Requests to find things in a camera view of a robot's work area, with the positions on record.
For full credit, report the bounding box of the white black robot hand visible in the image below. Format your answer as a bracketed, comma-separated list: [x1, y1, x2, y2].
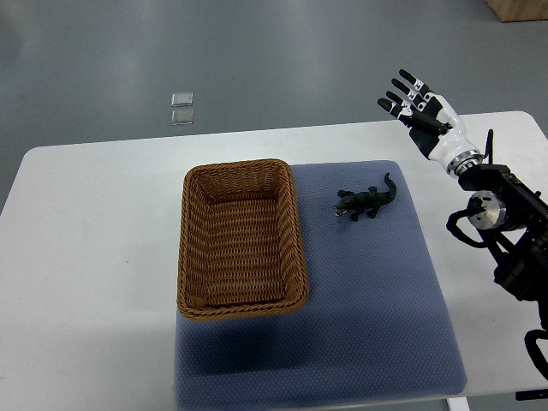
[378, 69, 483, 178]

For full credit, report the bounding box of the dark toy crocodile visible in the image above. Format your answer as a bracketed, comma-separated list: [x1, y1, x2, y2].
[335, 173, 397, 222]

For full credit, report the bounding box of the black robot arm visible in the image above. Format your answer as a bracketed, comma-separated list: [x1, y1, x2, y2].
[446, 130, 547, 377]

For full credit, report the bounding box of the brown wicker basket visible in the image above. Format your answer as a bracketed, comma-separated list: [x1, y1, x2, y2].
[176, 158, 309, 321]

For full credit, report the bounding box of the wooden box corner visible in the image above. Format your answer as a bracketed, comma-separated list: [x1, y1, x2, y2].
[486, 0, 547, 22]

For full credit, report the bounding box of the blue grey fabric mat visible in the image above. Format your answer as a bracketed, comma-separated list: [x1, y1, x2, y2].
[174, 160, 467, 410]

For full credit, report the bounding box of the upper clear floor plate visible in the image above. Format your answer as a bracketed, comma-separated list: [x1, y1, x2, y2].
[170, 92, 194, 107]

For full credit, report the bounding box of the clear floor plate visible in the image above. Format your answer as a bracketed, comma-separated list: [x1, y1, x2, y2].
[170, 92, 194, 107]
[171, 108, 194, 126]

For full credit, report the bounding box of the lower clear floor plate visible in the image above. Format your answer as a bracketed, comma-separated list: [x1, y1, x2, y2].
[171, 108, 194, 126]

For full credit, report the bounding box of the white table leg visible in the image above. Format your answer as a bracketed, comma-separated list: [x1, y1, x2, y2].
[446, 396, 471, 411]

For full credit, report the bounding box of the black table control panel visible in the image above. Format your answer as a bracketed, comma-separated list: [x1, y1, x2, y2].
[515, 389, 548, 402]

